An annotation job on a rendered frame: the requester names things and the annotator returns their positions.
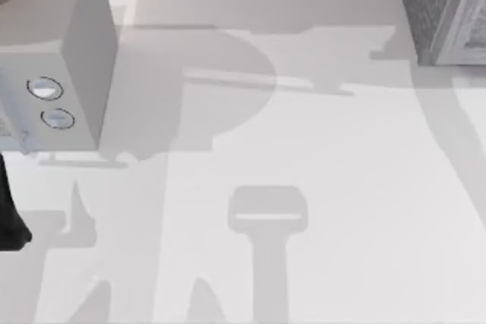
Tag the pale microwave oven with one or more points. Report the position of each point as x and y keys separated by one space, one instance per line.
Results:
x=79 y=73

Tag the round microwave knob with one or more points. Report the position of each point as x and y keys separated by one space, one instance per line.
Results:
x=57 y=118
x=45 y=88

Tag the grey cabinet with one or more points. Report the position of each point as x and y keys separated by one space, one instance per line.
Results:
x=440 y=9

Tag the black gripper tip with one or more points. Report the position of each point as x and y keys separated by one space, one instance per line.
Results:
x=10 y=217

